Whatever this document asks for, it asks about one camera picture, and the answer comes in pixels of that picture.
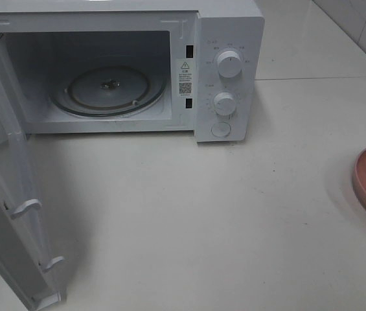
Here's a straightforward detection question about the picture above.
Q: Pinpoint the round microwave door button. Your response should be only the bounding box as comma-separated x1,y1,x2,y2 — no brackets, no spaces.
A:
211,121,231,140

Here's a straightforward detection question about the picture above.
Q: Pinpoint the white microwave door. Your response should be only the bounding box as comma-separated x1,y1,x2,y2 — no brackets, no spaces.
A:
0,30,64,310

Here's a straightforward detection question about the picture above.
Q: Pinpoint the white warning label sticker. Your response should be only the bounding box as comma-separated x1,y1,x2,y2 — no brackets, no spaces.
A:
176,58,194,97

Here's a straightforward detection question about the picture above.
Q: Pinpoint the glass microwave turntable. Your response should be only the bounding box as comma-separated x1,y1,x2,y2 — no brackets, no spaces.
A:
51,65,167,117

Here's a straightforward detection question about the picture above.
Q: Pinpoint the white microwave oven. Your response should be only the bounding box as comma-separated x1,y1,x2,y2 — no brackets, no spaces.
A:
0,1,265,143

